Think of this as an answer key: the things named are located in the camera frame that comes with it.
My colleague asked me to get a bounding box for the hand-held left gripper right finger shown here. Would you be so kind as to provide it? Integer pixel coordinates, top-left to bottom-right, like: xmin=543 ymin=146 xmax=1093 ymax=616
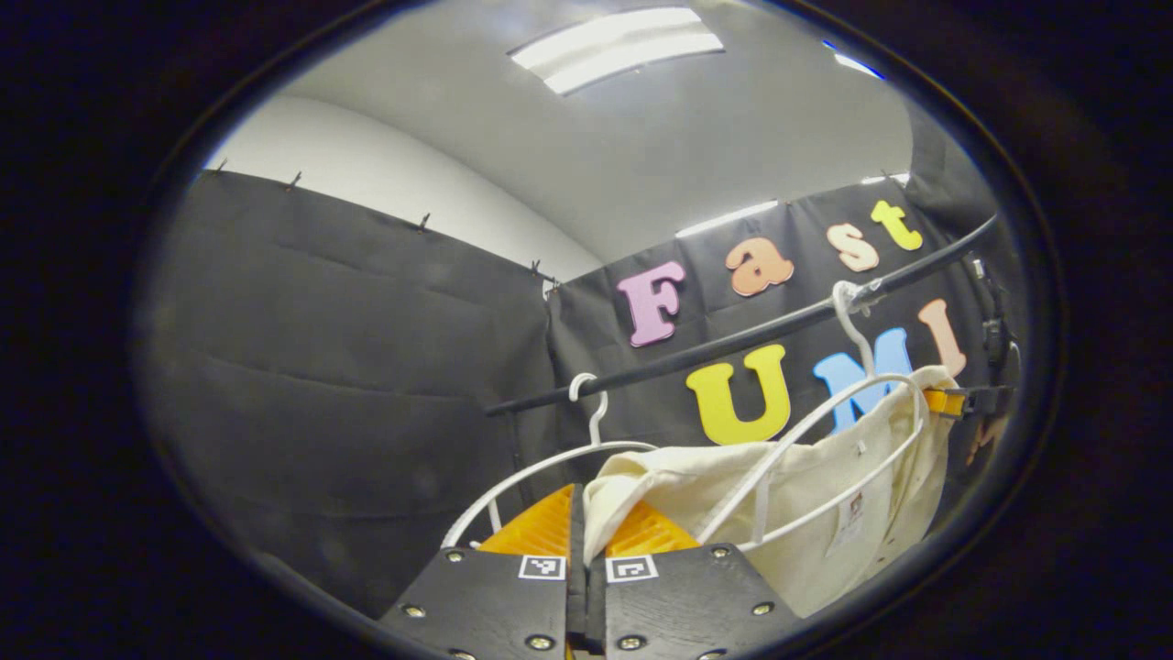
xmin=586 ymin=500 xmax=803 ymax=660

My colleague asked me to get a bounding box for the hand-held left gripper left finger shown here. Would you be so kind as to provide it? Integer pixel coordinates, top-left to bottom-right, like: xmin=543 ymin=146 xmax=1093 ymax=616
xmin=380 ymin=484 xmax=587 ymax=660

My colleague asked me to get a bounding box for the white hanger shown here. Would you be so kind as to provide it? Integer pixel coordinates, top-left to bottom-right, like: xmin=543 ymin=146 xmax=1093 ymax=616
xmin=442 ymin=372 xmax=659 ymax=549
xmin=695 ymin=280 xmax=928 ymax=553

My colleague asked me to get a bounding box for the cream collared shirt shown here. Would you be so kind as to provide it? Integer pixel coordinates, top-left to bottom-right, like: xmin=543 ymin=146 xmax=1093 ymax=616
xmin=583 ymin=365 xmax=960 ymax=620

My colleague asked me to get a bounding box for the black clothes rack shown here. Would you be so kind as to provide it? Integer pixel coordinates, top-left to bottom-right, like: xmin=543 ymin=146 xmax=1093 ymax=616
xmin=484 ymin=213 xmax=1018 ymax=418

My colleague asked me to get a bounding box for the black backdrop cloth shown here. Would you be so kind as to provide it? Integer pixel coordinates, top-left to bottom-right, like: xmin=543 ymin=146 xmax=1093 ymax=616
xmin=137 ymin=101 xmax=1018 ymax=615

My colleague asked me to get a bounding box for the small ceiling light panel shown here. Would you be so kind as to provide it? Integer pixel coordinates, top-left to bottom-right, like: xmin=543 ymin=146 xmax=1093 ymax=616
xmin=825 ymin=41 xmax=885 ymax=82

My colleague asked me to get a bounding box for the large ceiling light panel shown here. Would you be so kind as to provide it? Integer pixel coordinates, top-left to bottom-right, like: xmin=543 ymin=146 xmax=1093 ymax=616
xmin=509 ymin=7 xmax=725 ymax=95

